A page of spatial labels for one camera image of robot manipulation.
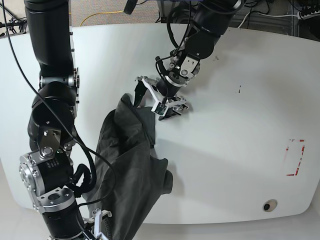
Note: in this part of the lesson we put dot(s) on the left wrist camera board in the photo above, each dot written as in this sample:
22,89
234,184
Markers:
160,109

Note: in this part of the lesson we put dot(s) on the white power strip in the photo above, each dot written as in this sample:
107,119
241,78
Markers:
307,14

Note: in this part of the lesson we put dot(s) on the aluminium frame leg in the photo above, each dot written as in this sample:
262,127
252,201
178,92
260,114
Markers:
164,8

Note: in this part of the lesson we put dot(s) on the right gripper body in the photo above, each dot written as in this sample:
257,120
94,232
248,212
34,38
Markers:
97,227

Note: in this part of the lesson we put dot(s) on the dark grey T-shirt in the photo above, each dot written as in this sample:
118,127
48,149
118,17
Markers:
137,180

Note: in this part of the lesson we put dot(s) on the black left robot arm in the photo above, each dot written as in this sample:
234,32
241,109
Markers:
194,29

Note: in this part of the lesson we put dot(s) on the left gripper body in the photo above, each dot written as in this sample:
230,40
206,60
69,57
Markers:
163,90

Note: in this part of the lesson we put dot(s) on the black tripod stand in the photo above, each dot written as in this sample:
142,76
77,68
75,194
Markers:
16,25

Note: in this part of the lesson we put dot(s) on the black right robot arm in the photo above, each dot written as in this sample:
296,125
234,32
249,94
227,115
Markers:
47,171

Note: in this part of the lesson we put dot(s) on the black cylinder object on floor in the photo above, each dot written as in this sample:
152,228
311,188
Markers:
130,6

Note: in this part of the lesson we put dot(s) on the red tape rectangle marking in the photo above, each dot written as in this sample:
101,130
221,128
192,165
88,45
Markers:
293,156

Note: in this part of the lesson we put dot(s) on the right table cable grommet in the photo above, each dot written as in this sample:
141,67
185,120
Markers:
270,205

